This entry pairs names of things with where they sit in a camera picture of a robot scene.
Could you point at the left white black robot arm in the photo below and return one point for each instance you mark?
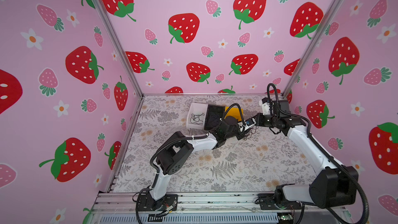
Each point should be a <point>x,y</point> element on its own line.
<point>172,155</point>

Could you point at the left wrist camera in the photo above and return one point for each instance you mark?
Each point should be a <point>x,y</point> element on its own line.
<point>249,123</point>

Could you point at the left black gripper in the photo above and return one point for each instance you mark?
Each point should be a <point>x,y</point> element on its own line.
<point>241,136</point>

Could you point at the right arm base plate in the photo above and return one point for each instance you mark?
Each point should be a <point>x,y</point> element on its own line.
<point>272,202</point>

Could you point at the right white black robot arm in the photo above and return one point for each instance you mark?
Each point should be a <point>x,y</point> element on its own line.
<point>335,184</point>

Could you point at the yellow plastic bin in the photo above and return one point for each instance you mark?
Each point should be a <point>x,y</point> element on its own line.
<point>234,112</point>

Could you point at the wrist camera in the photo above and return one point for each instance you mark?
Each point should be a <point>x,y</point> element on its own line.
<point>249,123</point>
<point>265,105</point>

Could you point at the white plastic bin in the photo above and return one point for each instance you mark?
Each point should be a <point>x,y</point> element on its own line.
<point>196,116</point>

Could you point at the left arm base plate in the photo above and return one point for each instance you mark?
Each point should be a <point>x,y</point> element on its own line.
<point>145,203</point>

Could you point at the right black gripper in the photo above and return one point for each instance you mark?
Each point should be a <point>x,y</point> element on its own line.
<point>258,121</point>

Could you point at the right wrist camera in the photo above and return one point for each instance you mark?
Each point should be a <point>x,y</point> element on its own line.
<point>265,105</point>

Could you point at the black plastic bin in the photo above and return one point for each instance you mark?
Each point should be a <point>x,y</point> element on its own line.
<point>213,115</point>

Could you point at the aluminium rail frame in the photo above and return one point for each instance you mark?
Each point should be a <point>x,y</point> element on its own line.
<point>205,208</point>

